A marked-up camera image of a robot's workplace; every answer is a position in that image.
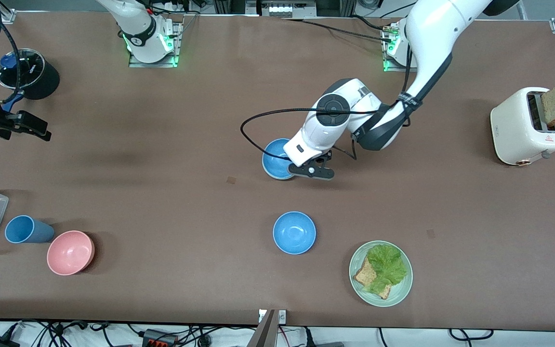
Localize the brown bread slice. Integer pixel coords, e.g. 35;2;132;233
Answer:
353;255;393;300

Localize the pink bowl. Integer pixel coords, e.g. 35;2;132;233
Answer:
47;230;95;276

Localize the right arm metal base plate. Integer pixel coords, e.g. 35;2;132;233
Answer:
128;19;183;68

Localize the glass pot lid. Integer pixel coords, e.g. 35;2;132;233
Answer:
0;48;46;90

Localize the green lettuce leaf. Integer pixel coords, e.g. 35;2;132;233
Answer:
362;244;408;295

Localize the grey camera mount bar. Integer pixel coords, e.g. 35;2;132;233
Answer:
246;308;288;347

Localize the black looped floor cable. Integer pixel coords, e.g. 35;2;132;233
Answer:
448;328;495;341

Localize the black pot with blue handle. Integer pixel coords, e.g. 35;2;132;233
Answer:
0;48;60;114

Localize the long black table cable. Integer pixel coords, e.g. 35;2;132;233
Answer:
281;17;393;42

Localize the cream white toaster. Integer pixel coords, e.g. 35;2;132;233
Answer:
490;87;555;166

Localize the grey electronics box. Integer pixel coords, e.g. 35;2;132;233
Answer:
246;0;317;19

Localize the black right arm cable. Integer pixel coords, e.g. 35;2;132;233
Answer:
0;0;22;105

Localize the light green plate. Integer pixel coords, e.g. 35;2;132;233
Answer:
349;240;413;307

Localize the short black table cable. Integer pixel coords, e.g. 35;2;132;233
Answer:
350;13;394;32

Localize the blue cup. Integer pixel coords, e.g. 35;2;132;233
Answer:
5;215;55;244

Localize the blue bowl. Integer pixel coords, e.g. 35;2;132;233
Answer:
262;138;299;181
273;211;317;255

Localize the black orange power adapter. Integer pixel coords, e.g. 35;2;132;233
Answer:
143;329;178;347

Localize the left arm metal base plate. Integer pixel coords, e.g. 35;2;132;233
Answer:
382;23;420;73

